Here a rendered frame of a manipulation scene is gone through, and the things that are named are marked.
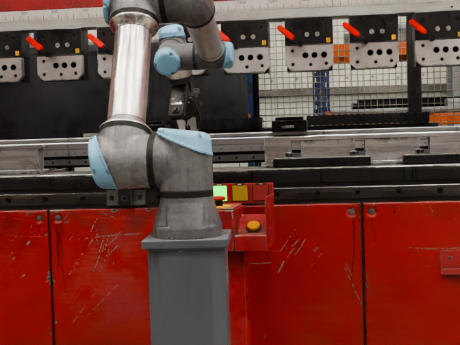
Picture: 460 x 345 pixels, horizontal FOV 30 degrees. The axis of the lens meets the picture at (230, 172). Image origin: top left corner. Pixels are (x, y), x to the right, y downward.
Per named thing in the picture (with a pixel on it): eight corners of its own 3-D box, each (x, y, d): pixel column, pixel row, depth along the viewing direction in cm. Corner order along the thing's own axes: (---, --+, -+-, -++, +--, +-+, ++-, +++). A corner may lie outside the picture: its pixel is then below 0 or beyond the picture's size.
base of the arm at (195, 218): (220, 238, 178) (219, 191, 178) (148, 240, 179) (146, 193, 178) (224, 230, 193) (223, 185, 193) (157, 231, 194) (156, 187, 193)
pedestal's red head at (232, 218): (196, 251, 241) (194, 187, 240) (209, 243, 257) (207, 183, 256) (267, 251, 237) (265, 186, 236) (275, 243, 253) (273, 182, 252)
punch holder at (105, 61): (98, 78, 275) (96, 27, 274) (105, 79, 283) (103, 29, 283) (144, 77, 273) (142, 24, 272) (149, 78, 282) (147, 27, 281)
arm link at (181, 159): (210, 191, 179) (208, 126, 178) (146, 192, 180) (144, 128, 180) (217, 187, 191) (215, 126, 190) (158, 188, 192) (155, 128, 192)
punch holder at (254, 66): (222, 73, 271) (220, 20, 270) (224, 74, 279) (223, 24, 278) (269, 71, 269) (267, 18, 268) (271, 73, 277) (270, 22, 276)
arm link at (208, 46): (211, -38, 198) (235, 40, 245) (163, -36, 199) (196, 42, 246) (210, 8, 195) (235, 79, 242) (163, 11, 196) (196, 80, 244)
